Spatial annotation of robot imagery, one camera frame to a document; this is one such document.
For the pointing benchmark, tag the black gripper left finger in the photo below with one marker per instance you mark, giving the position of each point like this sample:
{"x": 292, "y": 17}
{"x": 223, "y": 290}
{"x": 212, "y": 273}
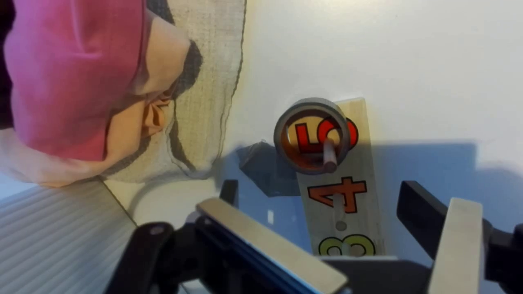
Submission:
{"x": 256, "y": 239}

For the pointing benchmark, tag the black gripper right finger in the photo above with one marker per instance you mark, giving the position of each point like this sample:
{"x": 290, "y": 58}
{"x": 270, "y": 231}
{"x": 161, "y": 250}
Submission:
{"x": 463, "y": 245}

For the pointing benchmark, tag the wooden numbered peg board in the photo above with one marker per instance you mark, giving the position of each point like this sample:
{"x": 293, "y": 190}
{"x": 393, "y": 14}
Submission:
{"x": 354, "y": 218}

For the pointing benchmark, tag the beige canvas bag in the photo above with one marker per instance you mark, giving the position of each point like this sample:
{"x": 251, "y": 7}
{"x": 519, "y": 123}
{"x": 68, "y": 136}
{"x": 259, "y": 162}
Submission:
{"x": 213, "y": 71}

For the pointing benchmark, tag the white ribbed storage box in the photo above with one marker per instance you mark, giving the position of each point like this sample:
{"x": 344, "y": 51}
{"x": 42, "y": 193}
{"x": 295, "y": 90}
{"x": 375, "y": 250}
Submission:
{"x": 55, "y": 239}

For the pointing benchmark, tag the pink cloth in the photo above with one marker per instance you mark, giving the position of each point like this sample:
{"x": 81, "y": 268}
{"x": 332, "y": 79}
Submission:
{"x": 71, "y": 71}

